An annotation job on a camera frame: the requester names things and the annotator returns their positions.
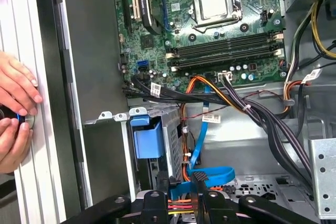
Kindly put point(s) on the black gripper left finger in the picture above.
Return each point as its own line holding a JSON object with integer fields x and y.
{"x": 155, "y": 211}

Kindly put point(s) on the metal disk bay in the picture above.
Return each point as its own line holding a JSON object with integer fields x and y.
{"x": 172, "y": 134}

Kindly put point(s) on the hard disk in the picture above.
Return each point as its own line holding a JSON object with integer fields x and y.
{"x": 147, "y": 142}

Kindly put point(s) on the person's left hand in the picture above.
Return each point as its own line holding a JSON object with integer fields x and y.
{"x": 15, "y": 82}

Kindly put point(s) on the silver CPU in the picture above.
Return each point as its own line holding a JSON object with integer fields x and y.
{"x": 212, "y": 6}

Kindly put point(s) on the person's right hand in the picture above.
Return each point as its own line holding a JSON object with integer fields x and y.
{"x": 13, "y": 148}

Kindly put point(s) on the metal socket cover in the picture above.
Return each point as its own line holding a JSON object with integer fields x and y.
{"x": 235, "y": 9}

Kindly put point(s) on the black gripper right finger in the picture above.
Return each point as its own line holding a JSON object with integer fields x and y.
{"x": 220, "y": 211}

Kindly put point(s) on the metal drive cage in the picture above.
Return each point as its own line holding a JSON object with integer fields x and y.
{"x": 323, "y": 176}

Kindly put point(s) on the green motherboard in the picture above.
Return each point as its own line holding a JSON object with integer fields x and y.
{"x": 181, "y": 3}

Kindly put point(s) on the black PC case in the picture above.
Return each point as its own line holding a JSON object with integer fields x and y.
{"x": 92, "y": 51}

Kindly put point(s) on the black expansion slot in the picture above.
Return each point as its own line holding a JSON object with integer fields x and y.
{"x": 126, "y": 3}

